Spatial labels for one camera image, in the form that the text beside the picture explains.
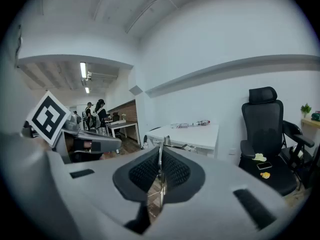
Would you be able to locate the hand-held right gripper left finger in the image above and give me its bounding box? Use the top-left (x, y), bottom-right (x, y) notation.
top-left (46, 145), bottom-right (161, 240)

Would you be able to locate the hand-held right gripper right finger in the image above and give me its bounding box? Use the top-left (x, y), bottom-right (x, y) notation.
top-left (149, 145), bottom-right (291, 240)

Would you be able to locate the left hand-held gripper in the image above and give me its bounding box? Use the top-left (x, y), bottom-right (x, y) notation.
top-left (21, 90), bottom-right (123, 164)

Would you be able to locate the person's left hand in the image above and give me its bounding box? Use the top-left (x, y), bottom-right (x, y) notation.
top-left (67, 136), bottom-right (93, 157)

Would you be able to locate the black smartphone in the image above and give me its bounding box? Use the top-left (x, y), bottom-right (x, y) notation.
top-left (256, 161), bottom-right (273, 171)

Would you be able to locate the white table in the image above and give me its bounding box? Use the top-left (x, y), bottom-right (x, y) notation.
top-left (144, 123), bottom-right (220, 159)

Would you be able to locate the grey top desk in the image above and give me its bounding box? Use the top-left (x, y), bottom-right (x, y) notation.
top-left (105, 120), bottom-right (141, 145)

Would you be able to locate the person's grey shirt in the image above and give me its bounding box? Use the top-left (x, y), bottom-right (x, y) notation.
top-left (0, 131), bottom-right (76, 240)

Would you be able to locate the printed paper box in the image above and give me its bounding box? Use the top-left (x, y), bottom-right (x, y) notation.
top-left (170, 122), bottom-right (194, 130)

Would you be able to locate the black mesh office chair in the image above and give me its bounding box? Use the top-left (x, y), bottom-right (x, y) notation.
top-left (238, 86), bottom-right (299, 197)

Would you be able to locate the wooden shelf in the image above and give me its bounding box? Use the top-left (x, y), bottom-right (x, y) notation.
top-left (301, 117), bottom-right (320, 129)

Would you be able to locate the small green potted plant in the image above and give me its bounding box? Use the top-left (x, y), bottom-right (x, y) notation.
top-left (300, 103), bottom-right (312, 119)

